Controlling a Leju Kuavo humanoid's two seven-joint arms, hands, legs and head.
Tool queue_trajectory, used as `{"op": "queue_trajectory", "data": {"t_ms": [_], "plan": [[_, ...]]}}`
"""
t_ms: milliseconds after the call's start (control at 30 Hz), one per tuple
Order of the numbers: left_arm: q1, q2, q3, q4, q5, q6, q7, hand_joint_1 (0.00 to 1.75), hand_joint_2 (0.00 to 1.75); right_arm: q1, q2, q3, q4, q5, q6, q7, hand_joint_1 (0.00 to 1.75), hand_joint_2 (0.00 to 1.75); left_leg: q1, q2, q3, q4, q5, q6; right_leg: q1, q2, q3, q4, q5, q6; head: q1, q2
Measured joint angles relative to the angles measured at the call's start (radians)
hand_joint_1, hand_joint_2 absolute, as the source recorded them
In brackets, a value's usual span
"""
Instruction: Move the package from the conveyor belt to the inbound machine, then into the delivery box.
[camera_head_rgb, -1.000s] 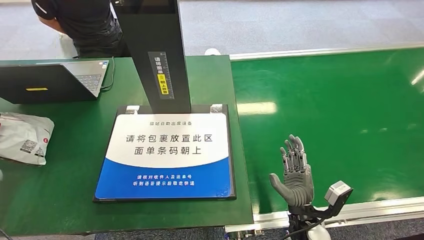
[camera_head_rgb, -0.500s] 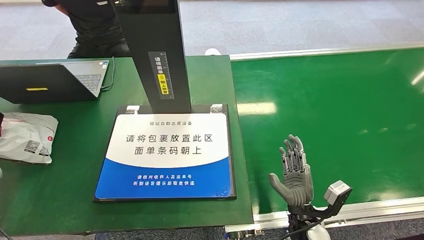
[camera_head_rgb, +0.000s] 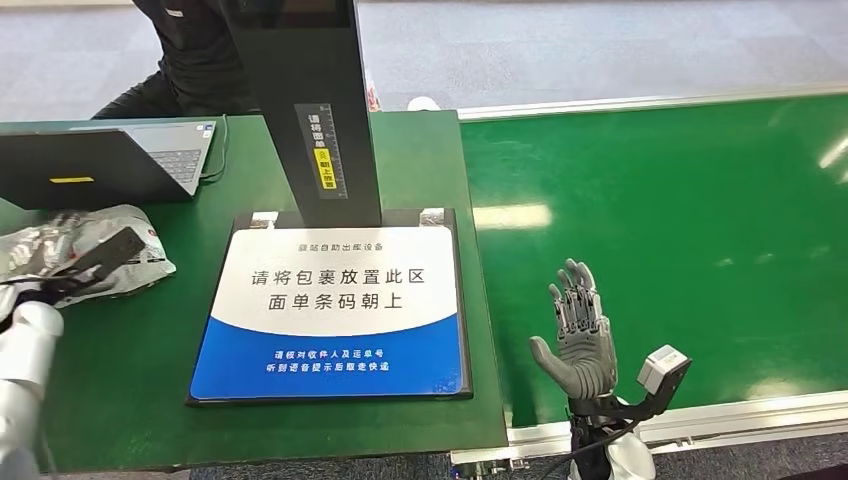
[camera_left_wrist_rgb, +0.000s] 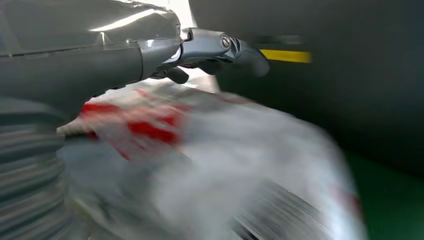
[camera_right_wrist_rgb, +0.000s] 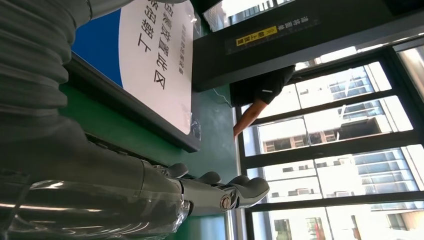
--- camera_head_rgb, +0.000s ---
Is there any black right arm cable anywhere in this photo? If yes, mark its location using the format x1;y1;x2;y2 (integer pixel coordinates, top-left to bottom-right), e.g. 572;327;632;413
539;422;639;480

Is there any grey plastic mailer package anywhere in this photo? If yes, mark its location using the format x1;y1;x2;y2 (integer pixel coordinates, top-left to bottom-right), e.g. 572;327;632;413
0;203;178;310

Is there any black laptop cable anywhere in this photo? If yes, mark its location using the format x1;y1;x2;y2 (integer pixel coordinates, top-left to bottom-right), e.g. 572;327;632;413
197;113;229;184

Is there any green conveyor belt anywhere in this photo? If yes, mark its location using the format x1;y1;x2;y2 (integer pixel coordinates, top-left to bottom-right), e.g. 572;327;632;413
449;82;848;480

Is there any white and blue machine base plate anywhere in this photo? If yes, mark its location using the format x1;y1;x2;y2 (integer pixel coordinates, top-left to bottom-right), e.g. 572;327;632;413
185;207;475;407

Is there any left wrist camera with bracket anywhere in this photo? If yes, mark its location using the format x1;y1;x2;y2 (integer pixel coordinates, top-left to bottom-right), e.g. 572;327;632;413
38;226;148;297

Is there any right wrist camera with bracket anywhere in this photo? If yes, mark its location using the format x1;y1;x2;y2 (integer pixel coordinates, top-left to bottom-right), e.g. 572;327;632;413
615;344;693;420

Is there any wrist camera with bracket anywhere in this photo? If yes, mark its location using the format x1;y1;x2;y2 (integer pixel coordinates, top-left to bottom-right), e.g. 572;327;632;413
615;344;693;420
38;226;148;297

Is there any black inbound machine column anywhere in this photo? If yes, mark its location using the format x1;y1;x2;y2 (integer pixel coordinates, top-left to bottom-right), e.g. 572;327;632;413
217;0;384;229

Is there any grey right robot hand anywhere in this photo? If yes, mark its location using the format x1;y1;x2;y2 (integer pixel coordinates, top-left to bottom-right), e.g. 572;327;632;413
528;258;619;403

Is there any ruler label with yellow sticker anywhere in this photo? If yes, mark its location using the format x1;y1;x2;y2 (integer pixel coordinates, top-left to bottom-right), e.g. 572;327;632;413
294;101;349;201

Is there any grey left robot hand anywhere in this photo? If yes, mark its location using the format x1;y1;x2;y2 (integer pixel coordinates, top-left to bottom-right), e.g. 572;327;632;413
0;211;91;285

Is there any grey open laptop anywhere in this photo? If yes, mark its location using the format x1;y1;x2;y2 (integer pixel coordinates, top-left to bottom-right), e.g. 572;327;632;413
0;120;219;212

